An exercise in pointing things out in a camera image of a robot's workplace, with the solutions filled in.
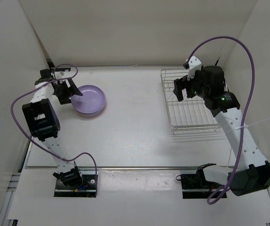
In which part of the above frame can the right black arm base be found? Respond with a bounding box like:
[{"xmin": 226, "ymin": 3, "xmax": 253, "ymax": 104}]
[{"xmin": 175, "ymin": 174, "xmax": 221, "ymax": 199}]

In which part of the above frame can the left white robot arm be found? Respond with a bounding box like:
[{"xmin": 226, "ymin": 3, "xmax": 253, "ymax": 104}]
[{"xmin": 22, "ymin": 69, "xmax": 83, "ymax": 189}]

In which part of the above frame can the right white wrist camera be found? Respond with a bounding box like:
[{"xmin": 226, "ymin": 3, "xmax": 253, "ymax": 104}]
[{"xmin": 183, "ymin": 56, "xmax": 202, "ymax": 81}]

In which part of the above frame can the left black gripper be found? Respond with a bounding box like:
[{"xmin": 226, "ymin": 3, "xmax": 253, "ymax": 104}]
[{"xmin": 53, "ymin": 77, "xmax": 83, "ymax": 105}]

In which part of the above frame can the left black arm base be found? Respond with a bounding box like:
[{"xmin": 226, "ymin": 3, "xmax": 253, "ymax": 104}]
[{"xmin": 53, "ymin": 167, "xmax": 98, "ymax": 198}]

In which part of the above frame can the pink plastic plate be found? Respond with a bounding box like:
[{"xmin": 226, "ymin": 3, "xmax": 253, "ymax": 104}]
[{"xmin": 77, "ymin": 108, "xmax": 104, "ymax": 117}]

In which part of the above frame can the white plastic plate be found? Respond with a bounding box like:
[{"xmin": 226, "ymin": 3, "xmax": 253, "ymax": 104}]
[{"xmin": 74, "ymin": 105, "xmax": 106, "ymax": 116}]

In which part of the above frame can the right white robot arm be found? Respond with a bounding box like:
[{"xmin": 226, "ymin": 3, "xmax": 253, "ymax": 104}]
[{"xmin": 173, "ymin": 66, "xmax": 270, "ymax": 196}]

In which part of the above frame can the purple cable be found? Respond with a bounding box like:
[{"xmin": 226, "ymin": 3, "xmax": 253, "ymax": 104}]
[
  {"xmin": 10, "ymin": 65, "xmax": 97, "ymax": 196},
  {"xmin": 184, "ymin": 35, "xmax": 255, "ymax": 204}
]

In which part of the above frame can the white zip tie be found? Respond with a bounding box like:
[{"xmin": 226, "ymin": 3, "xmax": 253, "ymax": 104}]
[{"xmin": 227, "ymin": 117, "xmax": 270, "ymax": 134}]

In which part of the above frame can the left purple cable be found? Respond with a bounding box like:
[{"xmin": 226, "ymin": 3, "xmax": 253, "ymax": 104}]
[{"xmin": 10, "ymin": 65, "xmax": 97, "ymax": 196}]

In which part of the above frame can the purple plastic plate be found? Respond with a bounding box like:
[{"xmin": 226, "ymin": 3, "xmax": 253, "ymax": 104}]
[{"xmin": 71, "ymin": 85, "xmax": 106, "ymax": 108}]

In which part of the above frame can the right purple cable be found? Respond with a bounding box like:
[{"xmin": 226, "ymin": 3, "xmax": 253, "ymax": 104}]
[{"xmin": 184, "ymin": 35, "xmax": 255, "ymax": 204}]

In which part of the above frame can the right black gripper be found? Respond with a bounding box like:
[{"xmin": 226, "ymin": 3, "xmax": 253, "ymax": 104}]
[{"xmin": 173, "ymin": 67, "xmax": 210, "ymax": 102}]

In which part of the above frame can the metal wire dish rack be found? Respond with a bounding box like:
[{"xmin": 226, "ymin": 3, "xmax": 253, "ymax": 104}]
[{"xmin": 160, "ymin": 68, "xmax": 220, "ymax": 134}]

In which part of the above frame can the black label sticker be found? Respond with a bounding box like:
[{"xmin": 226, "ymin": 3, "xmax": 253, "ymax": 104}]
[{"xmin": 54, "ymin": 67, "xmax": 71, "ymax": 72}]

